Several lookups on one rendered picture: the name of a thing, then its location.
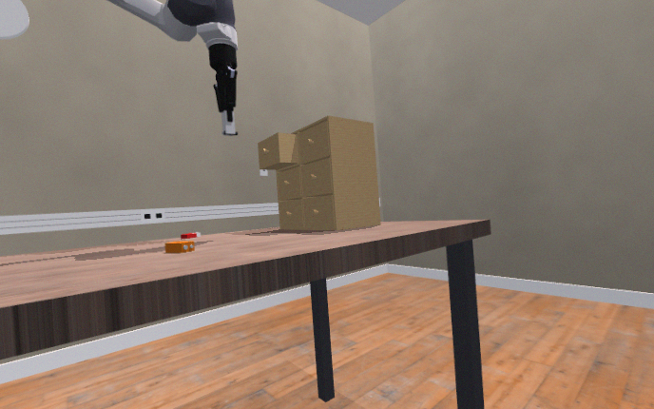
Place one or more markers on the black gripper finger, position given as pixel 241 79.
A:
pixel 229 99
pixel 218 90

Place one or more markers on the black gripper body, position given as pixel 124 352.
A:
pixel 221 56

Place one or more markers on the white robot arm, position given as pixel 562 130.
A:
pixel 183 19

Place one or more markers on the brown wooden chest of drawers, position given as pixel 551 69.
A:
pixel 353 171

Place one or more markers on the brown wooden drawer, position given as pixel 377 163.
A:
pixel 291 215
pixel 318 145
pixel 289 183
pixel 319 212
pixel 316 177
pixel 278 151

